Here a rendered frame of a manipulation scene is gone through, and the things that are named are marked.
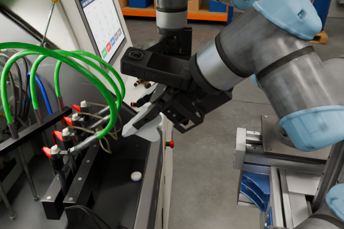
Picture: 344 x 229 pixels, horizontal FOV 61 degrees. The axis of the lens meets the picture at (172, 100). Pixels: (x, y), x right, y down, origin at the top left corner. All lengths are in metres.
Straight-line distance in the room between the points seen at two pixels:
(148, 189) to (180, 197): 1.25
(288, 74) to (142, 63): 0.21
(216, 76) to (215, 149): 2.20
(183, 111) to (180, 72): 0.07
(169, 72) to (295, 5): 0.19
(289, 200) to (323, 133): 0.64
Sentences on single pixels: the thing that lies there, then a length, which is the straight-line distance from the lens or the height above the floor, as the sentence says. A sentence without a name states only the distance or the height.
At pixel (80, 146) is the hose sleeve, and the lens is 0.81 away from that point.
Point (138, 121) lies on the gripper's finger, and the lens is 0.48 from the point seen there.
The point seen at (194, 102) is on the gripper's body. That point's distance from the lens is 0.47.
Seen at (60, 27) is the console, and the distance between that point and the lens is 1.08.
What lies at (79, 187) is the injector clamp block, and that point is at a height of 0.98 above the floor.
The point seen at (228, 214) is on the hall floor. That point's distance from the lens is 2.13.
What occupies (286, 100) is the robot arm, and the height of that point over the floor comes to 1.47.
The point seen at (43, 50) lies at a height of 1.42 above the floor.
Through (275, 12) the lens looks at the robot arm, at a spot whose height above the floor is 1.56.
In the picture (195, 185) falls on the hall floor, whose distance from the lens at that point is 2.27.
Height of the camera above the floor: 1.64
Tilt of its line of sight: 30 degrees down
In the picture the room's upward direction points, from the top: straight up
